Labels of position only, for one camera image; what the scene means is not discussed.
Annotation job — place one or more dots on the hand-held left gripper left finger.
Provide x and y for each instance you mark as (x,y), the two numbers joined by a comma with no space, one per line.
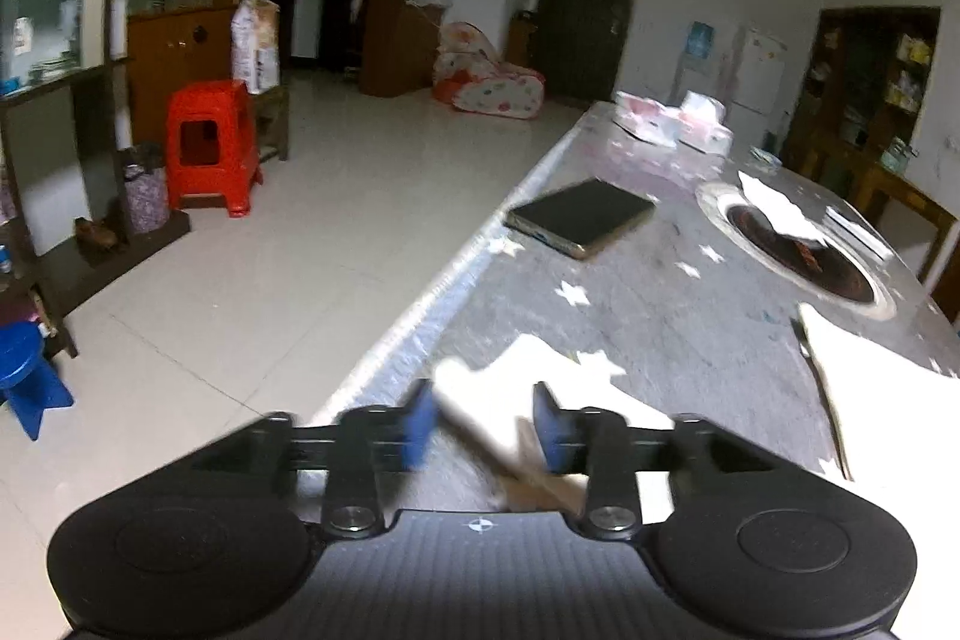
(421,424)

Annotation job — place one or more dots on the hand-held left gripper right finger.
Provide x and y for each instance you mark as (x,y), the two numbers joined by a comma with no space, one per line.
(546,424)

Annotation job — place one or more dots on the cream white garment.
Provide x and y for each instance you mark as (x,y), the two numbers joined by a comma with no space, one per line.
(900,422)

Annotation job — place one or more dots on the grey star-print tablecloth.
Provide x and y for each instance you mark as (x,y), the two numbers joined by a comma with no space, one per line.
(675,325)

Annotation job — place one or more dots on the dark smartphone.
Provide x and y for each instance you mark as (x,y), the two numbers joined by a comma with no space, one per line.
(577,214)

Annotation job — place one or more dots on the crumpled white tissue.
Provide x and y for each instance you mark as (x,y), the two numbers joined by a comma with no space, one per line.
(772,205)

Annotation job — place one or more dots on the white tissue box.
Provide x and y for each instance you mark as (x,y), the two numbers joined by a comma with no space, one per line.
(643,119)
(705,126)

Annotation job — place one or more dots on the round built-in cooktop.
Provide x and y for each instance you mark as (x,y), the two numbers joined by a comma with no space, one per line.
(840,280)

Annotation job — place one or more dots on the red plastic stool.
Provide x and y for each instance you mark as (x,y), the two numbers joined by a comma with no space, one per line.
(214,160)

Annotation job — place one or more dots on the patterned kids sofa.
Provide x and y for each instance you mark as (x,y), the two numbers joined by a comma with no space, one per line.
(491,85)

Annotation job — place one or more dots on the patterned fabric bin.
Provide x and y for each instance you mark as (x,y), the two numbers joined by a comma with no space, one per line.
(144,194)

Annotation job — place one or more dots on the long white remote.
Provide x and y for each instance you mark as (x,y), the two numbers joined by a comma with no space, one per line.
(856,230)

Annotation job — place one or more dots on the white water dispenser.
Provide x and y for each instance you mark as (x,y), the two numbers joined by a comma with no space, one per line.
(694,81)

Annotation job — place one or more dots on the brown shoe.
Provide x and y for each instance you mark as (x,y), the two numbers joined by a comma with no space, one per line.
(96,233)

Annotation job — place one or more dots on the small dark cabinet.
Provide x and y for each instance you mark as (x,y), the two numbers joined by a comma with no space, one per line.
(521,40)

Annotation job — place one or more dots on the blue plastic stool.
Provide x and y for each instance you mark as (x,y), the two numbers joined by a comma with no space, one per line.
(30,377)

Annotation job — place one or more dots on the white fridge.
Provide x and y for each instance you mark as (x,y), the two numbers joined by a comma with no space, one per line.
(757,85)

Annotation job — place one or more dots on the dark wooden door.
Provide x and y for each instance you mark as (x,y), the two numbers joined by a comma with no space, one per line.
(585,18)

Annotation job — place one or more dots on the blue water bottle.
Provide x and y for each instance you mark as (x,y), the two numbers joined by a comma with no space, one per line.
(702,40)

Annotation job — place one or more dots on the white printed sack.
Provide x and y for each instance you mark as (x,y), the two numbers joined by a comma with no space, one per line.
(255,44)

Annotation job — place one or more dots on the wooden side table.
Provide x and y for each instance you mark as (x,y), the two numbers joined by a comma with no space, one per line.
(911,209)

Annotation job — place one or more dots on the pale green kettle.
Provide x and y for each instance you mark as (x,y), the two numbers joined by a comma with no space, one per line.
(896,155)

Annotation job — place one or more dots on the wooden cabinet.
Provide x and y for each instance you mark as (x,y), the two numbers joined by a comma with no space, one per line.
(172,55)

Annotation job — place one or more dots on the dark wooden display shelf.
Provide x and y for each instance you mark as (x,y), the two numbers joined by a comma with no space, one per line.
(862,78)

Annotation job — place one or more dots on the glass display cabinet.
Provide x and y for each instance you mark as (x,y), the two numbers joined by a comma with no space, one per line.
(45,10)

